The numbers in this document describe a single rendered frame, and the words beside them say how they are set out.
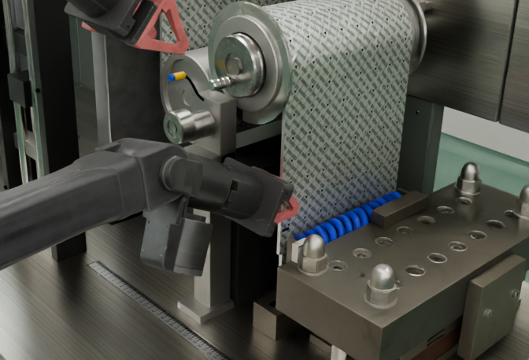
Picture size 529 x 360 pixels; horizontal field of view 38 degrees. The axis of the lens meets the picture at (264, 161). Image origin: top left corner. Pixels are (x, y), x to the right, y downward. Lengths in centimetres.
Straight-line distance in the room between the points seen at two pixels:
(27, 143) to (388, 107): 54
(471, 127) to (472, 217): 293
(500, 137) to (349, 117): 297
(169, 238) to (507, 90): 53
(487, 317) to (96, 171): 51
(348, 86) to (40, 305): 51
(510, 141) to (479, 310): 297
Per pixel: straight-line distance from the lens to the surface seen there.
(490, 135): 396
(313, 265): 90
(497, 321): 103
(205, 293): 105
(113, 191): 72
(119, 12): 76
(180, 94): 104
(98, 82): 123
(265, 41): 88
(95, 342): 103
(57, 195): 69
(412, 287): 91
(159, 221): 80
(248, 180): 86
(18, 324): 108
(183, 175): 75
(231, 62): 91
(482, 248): 101
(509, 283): 101
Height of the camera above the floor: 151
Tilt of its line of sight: 24 degrees down
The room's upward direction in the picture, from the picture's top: 2 degrees clockwise
